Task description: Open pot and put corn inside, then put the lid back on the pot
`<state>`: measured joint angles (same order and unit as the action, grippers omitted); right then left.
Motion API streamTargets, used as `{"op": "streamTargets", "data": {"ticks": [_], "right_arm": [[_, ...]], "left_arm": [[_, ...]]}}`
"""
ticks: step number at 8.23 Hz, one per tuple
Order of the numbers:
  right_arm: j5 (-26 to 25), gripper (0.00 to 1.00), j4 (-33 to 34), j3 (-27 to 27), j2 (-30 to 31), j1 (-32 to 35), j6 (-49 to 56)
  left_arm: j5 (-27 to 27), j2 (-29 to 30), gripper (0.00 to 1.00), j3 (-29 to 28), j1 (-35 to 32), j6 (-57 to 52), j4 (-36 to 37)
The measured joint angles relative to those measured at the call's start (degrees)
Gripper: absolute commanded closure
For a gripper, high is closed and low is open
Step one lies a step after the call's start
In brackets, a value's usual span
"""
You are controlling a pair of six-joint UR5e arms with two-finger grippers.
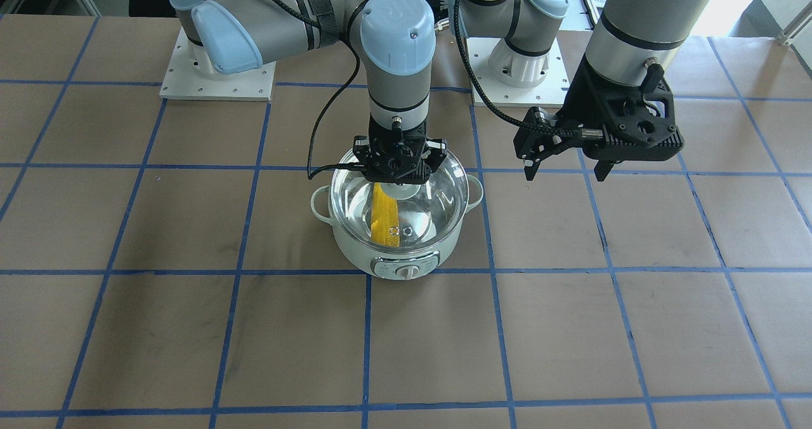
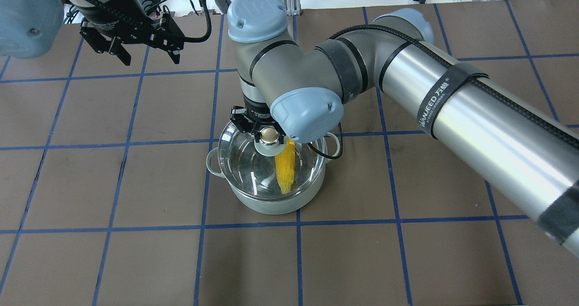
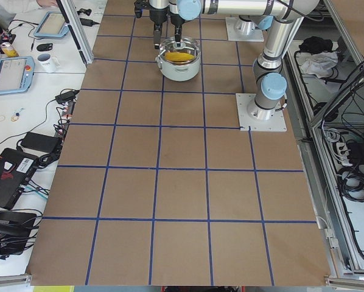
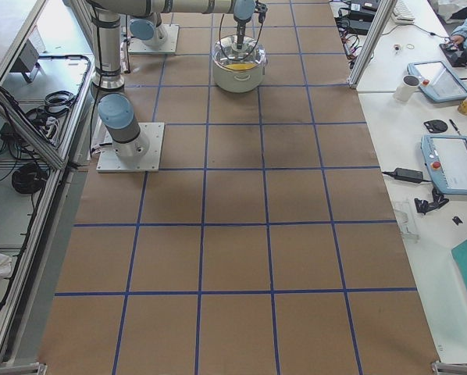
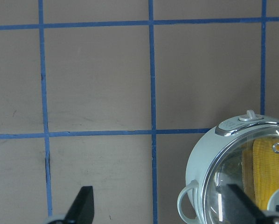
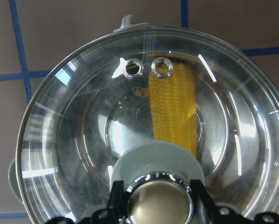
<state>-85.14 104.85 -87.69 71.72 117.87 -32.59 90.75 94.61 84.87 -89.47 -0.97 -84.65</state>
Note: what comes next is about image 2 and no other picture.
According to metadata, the pale green steel pot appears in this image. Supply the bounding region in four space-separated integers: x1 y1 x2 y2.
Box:
206 119 341 215

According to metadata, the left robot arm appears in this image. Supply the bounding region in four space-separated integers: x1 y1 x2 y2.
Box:
0 0 184 66

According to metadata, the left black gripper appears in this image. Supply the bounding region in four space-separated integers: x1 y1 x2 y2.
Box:
79 12 185 66

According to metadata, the glass lid with knob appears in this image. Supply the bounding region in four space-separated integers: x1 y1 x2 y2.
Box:
218 119 327 201

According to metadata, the yellow corn cob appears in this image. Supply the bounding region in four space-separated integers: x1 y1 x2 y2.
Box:
275 139 295 194

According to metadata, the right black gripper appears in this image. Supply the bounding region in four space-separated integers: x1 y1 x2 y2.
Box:
230 105 286 139

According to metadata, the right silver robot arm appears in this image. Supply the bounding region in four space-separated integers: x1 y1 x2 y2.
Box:
227 0 579 256

